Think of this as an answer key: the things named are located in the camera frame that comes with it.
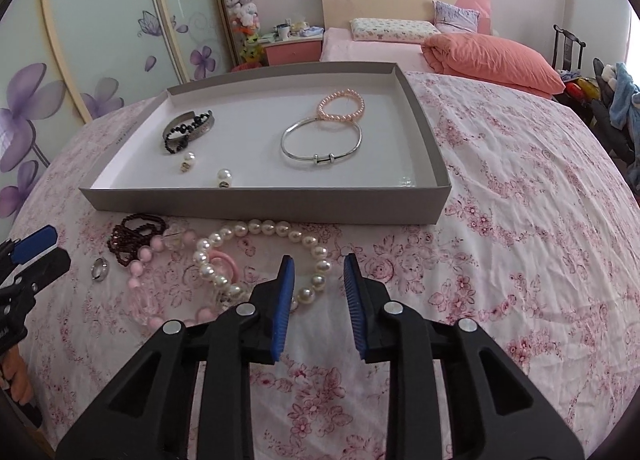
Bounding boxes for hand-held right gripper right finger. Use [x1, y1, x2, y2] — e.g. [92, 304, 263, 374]
[343, 253, 587, 460]

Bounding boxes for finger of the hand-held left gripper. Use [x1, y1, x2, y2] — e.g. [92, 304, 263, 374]
[0, 247, 72, 294]
[0, 225, 59, 266]

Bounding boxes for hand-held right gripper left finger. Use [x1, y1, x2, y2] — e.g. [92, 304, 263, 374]
[55, 255, 297, 460]

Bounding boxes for white pearl necklace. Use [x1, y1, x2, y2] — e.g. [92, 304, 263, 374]
[194, 219, 334, 312]

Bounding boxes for thin silver bangle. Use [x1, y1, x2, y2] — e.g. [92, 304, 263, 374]
[279, 115, 363, 166]

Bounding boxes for grey cardboard box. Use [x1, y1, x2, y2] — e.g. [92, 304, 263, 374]
[79, 62, 454, 226]

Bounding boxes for black bead bracelet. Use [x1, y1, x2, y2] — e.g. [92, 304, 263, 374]
[163, 112, 211, 155]

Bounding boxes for pink pearl bracelet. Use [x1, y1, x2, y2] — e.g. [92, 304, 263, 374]
[316, 90, 366, 122]

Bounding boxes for wide silver cuff bangle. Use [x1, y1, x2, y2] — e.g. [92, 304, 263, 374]
[162, 110, 217, 142]

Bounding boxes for person's left hand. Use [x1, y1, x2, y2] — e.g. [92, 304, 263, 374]
[0, 345, 36, 406]

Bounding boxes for flower-print sliding wardrobe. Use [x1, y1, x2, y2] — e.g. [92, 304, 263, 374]
[0, 0, 237, 221]

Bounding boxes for pink bed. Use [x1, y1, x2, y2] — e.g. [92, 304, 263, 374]
[319, 26, 567, 102]

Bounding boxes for pink nightstand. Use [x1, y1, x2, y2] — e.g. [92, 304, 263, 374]
[262, 33, 324, 68]

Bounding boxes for floral print pillow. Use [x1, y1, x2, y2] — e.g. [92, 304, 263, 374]
[348, 16, 442, 44]

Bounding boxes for folded orange duvet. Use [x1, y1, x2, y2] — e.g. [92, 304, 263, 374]
[421, 32, 567, 97]

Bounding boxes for clear tube of plush toys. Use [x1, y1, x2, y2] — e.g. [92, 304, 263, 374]
[221, 0, 264, 67]

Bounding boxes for purple pillow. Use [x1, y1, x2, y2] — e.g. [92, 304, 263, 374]
[432, 0, 481, 34]

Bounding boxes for dark office chair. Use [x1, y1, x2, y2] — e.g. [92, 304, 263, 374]
[591, 57, 637, 162]

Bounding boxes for dark wooden chair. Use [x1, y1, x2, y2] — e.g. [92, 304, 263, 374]
[552, 24, 587, 75]

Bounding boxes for pink ring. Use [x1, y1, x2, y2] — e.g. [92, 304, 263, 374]
[207, 249, 242, 282]

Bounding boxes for dark red bead bracelet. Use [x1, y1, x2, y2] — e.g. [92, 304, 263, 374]
[109, 213, 168, 261]

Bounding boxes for large pink bead bracelet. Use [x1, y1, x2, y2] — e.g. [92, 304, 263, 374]
[126, 231, 223, 327]

